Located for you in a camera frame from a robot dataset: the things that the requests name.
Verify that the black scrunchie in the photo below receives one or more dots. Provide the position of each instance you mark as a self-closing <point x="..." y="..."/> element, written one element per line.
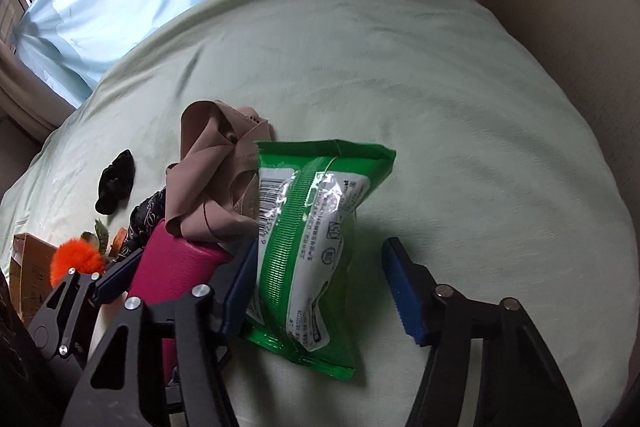
<point x="116" y="183"/>

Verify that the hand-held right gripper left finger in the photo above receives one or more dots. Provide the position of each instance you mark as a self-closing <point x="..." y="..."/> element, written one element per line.
<point x="239" y="292"/>

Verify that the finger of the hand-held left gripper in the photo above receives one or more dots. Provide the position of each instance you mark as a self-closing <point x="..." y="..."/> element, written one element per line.
<point x="117" y="279"/>

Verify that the black patterned pouch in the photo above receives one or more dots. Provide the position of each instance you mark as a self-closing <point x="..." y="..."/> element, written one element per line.
<point x="147" y="212"/>

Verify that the green plush leaf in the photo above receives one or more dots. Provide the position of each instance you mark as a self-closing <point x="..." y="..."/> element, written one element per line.
<point x="102" y="234"/>

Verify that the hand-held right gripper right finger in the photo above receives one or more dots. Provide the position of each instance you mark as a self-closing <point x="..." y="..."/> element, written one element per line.
<point x="404" y="292"/>

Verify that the brown cardboard box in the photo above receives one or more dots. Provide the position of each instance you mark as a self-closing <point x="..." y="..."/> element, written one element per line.
<point x="31" y="272"/>

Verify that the green wet wipes packet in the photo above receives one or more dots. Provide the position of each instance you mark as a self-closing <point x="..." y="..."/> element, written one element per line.
<point x="300" y="257"/>

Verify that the orange fluffy pompom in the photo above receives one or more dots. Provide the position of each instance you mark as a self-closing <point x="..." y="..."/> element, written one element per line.
<point x="77" y="257"/>

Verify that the beige curtain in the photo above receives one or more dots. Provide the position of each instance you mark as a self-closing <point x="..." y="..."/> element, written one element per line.
<point x="35" y="97"/>

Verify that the bed with pale green sheet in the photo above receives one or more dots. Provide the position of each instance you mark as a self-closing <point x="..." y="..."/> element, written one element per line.
<point x="400" y="82"/>

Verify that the magenta pouch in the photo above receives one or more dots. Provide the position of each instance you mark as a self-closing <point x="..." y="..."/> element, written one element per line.
<point x="175" y="264"/>

